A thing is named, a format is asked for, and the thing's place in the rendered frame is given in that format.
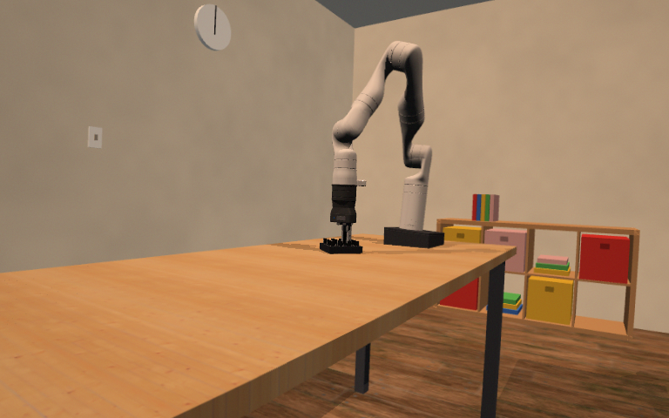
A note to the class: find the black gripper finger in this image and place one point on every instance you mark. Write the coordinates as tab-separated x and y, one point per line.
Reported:
349	231
343	231

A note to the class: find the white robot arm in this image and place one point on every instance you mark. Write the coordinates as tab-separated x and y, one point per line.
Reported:
407	58

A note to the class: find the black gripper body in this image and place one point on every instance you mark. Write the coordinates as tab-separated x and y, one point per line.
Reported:
344	195

